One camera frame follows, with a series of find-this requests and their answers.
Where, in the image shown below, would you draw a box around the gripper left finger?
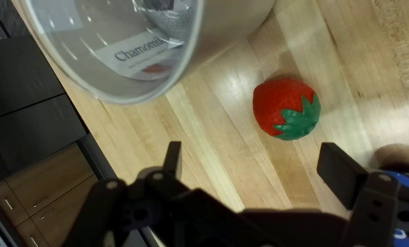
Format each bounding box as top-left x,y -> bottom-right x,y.
62,141 -> 205,247

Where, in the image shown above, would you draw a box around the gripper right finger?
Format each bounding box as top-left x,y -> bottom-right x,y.
316,142 -> 409,247

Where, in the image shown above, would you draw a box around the dark grey cabinet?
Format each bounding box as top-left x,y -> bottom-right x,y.
0,34 -> 88,189

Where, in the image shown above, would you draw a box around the white tea bag packet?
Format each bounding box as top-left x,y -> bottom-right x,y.
94,29 -> 185,80

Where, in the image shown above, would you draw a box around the wooden drawer cabinet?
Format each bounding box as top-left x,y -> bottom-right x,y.
0,142 -> 117,247

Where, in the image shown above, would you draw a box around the blue and black round object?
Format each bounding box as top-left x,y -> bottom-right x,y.
377,162 -> 409,247

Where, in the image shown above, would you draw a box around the silver metal bowl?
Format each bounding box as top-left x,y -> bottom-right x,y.
19,0 -> 276,105

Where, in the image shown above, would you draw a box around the red toy strawberry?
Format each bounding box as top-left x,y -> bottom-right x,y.
252,78 -> 321,141

